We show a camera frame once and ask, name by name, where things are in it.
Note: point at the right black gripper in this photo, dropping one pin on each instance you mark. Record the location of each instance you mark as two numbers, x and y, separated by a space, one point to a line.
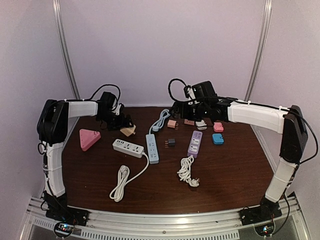
184 115

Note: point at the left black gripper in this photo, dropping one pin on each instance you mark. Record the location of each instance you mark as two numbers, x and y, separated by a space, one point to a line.
120 124

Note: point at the pink plug adapter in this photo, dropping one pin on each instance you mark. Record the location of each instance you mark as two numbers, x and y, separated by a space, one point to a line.
218 127

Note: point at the beige cube charger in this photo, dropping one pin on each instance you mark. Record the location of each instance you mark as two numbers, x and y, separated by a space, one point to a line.
128 131

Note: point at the white pink plug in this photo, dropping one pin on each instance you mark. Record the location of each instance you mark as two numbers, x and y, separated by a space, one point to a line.
201 125

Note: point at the white power strip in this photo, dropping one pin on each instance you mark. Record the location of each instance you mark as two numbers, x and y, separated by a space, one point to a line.
128 148

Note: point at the blue plug adapter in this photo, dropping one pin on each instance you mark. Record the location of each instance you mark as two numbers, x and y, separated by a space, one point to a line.
218 139

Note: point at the pink cube socket adapter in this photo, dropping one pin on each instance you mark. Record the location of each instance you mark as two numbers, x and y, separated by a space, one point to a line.
189 122

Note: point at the pink triangular power strip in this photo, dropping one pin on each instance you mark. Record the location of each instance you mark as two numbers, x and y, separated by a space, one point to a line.
88 138

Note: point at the purple power strip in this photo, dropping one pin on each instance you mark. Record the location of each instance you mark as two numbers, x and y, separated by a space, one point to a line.
194 145

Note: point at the small pink charger plug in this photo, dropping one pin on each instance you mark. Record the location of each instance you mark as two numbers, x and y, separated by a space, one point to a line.
172 124

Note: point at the black plug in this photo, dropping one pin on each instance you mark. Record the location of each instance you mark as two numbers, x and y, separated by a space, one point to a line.
170 142

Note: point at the light blue power strip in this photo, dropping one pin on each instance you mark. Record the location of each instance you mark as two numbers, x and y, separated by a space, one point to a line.
152 149

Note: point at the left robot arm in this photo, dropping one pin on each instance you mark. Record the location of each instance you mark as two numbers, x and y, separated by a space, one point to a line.
53 127

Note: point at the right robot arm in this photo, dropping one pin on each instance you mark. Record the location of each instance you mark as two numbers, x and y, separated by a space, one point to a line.
288 122

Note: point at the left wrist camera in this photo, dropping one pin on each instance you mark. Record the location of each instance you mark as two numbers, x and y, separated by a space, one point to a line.
108 101

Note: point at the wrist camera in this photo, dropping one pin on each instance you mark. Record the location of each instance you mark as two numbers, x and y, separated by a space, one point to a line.
201 90
108 101

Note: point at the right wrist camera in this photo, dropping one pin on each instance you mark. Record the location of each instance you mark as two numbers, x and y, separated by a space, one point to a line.
201 90

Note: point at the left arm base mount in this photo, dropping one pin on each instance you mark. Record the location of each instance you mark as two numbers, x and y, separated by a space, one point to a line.
66 214

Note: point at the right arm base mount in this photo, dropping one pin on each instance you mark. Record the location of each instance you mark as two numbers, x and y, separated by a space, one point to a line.
266 211

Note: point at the aluminium front rail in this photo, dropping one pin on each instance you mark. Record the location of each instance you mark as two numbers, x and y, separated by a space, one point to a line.
219 225

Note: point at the right aluminium post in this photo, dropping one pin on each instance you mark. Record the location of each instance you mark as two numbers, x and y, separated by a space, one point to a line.
264 31

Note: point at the aluminium post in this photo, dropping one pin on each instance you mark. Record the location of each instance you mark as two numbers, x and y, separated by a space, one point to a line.
264 31
64 48

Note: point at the left aluminium post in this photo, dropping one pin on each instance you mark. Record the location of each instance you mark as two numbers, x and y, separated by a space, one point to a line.
64 48

